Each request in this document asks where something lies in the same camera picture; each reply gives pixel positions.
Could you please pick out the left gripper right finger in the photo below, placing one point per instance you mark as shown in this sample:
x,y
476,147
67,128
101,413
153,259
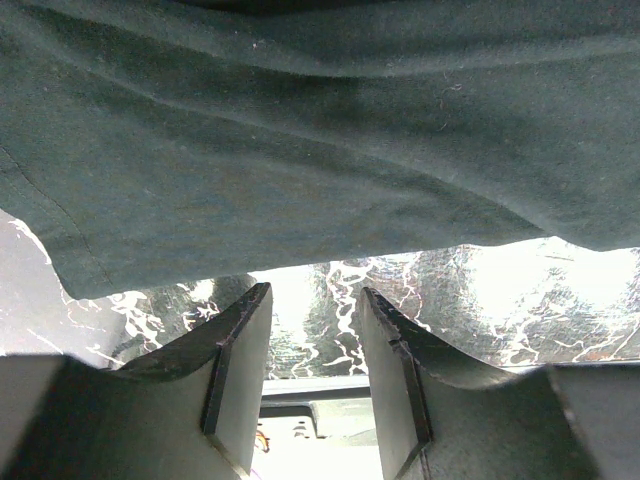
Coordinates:
x,y
441,414

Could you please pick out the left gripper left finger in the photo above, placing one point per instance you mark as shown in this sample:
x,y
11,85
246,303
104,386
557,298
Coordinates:
x,y
188,410

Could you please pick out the black t shirt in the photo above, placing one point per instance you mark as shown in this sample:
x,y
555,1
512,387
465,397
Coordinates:
x,y
155,142

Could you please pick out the black marble pattern mat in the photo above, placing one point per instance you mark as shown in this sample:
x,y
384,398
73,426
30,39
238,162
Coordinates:
x,y
513,306

